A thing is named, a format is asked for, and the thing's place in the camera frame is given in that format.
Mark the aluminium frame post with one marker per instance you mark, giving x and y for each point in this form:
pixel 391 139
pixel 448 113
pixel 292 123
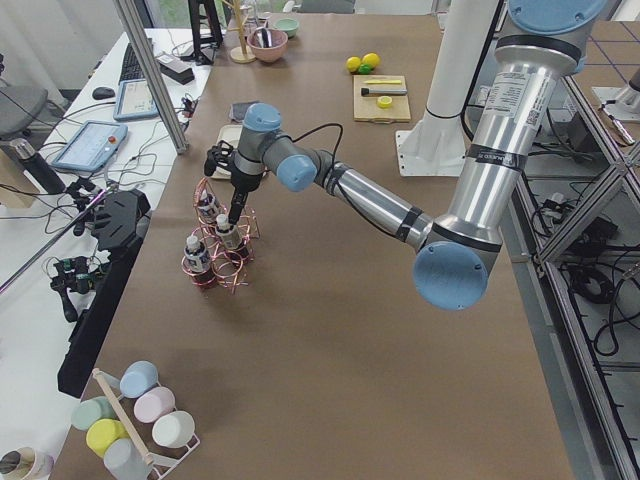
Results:
pixel 133 26

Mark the tea bottle white cap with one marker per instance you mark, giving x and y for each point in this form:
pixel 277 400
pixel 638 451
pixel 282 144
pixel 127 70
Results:
pixel 230 237

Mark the yellow cup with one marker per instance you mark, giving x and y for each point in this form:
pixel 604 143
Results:
pixel 103 433

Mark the mint green cup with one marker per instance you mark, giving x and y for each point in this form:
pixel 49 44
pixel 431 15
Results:
pixel 90 411

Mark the green lime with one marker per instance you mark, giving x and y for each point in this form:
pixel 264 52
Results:
pixel 364 69

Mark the grey folded cloth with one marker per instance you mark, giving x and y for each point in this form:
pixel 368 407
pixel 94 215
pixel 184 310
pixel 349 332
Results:
pixel 238 110

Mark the bamboo cutting board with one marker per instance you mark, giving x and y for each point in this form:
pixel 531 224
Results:
pixel 365 108

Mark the grey office chair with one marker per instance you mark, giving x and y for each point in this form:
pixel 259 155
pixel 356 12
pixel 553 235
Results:
pixel 20 107

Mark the white cup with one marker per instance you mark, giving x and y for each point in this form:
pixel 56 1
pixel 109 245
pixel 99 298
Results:
pixel 173 430

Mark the tea bottle in rack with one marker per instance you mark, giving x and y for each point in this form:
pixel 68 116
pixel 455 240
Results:
pixel 208 207
pixel 198 260

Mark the black box device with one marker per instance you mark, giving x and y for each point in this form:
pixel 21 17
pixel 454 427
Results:
pixel 175 68

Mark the light blue cup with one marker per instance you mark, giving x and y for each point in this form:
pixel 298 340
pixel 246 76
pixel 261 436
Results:
pixel 140 377

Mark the wooden rack handle rod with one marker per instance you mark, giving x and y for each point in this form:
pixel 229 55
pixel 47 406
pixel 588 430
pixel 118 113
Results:
pixel 105 382

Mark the rear tea bottle in rack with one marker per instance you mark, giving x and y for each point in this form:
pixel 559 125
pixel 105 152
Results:
pixel 208 207

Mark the black thermos bottle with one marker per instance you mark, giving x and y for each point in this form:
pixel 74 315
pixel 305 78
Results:
pixel 35 164

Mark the white wire cup rack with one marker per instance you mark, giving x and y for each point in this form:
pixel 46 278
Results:
pixel 166 460

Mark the copper wire bottle rack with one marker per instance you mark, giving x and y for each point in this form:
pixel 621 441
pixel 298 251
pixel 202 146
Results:
pixel 229 271

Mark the pale pink cup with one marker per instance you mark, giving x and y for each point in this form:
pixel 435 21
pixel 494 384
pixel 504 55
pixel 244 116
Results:
pixel 153 404

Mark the blue teach pendant tablet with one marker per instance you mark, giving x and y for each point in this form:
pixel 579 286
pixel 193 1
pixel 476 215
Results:
pixel 91 147

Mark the yellow lemon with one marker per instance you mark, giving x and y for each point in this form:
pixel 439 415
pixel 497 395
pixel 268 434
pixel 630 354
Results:
pixel 371 59
pixel 353 64

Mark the steel cylinder muddler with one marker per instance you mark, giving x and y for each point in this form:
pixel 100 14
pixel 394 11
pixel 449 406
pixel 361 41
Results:
pixel 365 91

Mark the yellow plastic knife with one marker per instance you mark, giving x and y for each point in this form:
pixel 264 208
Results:
pixel 383 82

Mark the half lemon slice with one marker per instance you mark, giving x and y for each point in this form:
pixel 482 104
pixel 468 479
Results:
pixel 384 102

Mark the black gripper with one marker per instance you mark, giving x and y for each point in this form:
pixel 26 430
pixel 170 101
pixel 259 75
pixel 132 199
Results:
pixel 244 181

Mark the green bowl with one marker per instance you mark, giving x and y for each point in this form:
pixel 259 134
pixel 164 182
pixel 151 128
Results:
pixel 289 26

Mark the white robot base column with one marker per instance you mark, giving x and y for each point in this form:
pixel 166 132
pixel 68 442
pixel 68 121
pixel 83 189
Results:
pixel 436 144

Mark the grey cup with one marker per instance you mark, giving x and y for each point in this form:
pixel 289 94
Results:
pixel 124 462

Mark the wooden mug tree stand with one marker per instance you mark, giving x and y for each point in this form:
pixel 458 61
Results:
pixel 240 54

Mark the tape roll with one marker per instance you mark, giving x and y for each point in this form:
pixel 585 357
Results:
pixel 26 464

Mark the black computer mouse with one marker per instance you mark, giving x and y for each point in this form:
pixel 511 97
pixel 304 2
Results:
pixel 101 93

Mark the black keyboard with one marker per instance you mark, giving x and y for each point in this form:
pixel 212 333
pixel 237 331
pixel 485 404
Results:
pixel 131 69

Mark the front tea bottle in rack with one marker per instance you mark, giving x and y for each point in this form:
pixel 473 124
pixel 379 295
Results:
pixel 198 260

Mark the cream serving tray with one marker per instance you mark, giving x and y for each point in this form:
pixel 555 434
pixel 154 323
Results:
pixel 229 133

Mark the pink bowl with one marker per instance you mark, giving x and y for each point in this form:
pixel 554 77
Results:
pixel 268 45

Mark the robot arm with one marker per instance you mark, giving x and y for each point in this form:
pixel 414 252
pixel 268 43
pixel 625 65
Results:
pixel 542 42

